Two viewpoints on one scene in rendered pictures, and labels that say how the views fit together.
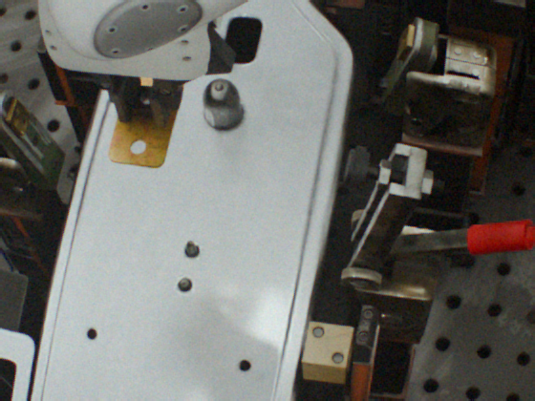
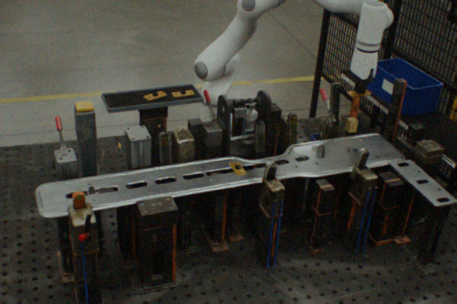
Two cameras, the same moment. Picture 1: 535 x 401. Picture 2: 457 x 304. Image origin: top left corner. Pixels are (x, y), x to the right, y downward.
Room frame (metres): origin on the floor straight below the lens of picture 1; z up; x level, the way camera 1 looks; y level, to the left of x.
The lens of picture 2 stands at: (2.03, 1.39, 2.21)
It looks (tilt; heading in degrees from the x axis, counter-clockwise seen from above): 31 degrees down; 231
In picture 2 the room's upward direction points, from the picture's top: 4 degrees clockwise
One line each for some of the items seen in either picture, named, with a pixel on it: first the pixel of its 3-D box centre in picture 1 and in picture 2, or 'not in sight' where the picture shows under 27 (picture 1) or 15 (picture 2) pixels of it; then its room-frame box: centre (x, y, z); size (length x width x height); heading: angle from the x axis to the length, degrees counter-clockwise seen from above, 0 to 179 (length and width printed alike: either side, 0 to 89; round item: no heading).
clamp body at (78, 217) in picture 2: not in sight; (86, 257); (1.42, -0.05, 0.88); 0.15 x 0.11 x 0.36; 74
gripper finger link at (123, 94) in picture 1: (106, 76); (364, 87); (0.37, 0.10, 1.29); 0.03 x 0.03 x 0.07; 74
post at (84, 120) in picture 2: not in sight; (88, 159); (1.18, -0.52, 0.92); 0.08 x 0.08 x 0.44; 74
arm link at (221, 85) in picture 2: not in sight; (220, 74); (0.52, -0.57, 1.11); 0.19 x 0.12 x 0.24; 16
